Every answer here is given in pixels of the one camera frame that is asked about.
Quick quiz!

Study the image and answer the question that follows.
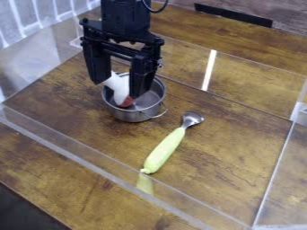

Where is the green handled metal spoon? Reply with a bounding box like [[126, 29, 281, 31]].
[[140, 111, 206, 174]]

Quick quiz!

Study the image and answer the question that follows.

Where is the black strip on table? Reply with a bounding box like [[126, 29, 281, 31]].
[[195, 3, 274, 28]]

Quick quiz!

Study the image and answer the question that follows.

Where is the small silver metal pot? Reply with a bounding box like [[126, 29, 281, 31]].
[[102, 77, 168, 122]]

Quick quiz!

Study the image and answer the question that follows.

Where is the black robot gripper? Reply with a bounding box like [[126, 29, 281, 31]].
[[79, 0, 166, 99]]

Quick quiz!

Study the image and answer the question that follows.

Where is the white and red toy mushroom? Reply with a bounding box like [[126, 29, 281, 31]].
[[102, 72, 135, 108]]

